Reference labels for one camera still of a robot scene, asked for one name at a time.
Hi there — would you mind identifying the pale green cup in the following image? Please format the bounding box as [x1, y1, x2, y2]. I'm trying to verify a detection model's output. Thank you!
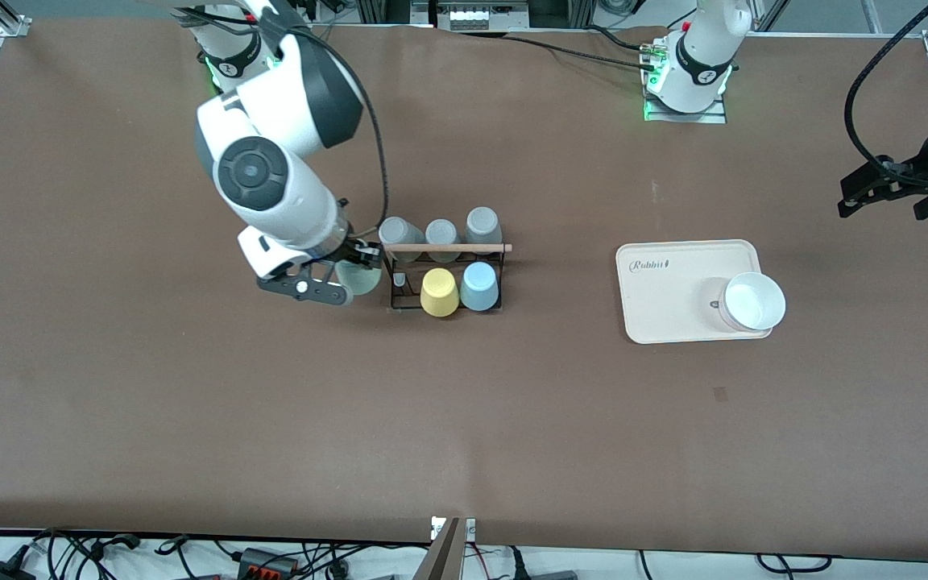
[335, 258, 384, 296]

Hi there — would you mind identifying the light blue cup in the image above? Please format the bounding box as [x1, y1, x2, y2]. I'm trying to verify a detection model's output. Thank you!
[460, 262, 501, 313]

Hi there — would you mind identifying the grey cup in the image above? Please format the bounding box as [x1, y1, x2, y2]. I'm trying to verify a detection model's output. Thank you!
[425, 218, 461, 263]
[378, 216, 425, 263]
[465, 207, 503, 257]

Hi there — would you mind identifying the yellow cup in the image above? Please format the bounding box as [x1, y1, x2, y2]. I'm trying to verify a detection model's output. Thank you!
[420, 267, 462, 318]

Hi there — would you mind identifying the white bowl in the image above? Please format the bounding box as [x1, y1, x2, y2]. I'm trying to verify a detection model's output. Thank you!
[718, 271, 787, 333]

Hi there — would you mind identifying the beige plastic tray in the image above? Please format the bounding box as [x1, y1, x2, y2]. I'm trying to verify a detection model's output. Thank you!
[615, 239, 775, 346]

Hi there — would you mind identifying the white power strip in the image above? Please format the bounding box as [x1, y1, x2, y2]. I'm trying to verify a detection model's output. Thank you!
[448, 6, 529, 31]

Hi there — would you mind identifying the black red connector block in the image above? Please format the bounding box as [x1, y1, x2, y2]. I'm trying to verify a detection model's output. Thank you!
[237, 548, 297, 578]

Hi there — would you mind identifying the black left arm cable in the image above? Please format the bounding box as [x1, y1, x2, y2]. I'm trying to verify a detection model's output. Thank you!
[845, 0, 928, 174]

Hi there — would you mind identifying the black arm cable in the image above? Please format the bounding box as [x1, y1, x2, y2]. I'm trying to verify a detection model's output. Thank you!
[287, 28, 391, 238]
[845, 0, 928, 174]

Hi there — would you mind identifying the black wire cup rack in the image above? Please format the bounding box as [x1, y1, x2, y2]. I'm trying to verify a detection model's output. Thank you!
[373, 240, 513, 313]

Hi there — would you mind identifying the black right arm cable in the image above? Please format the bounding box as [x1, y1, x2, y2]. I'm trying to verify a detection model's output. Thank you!
[287, 28, 391, 238]

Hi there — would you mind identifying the black cable on table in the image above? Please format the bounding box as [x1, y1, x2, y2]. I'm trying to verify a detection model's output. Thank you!
[504, 34, 658, 72]

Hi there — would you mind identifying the black cable loop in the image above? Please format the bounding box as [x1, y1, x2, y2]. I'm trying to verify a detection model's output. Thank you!
[756, 553, 831, 574]

